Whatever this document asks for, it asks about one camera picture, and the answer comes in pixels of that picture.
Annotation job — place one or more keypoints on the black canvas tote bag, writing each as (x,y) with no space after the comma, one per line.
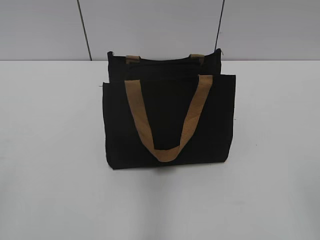
(212,139)

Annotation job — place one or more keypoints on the tan front bag handle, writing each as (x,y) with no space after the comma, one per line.
(166,111)

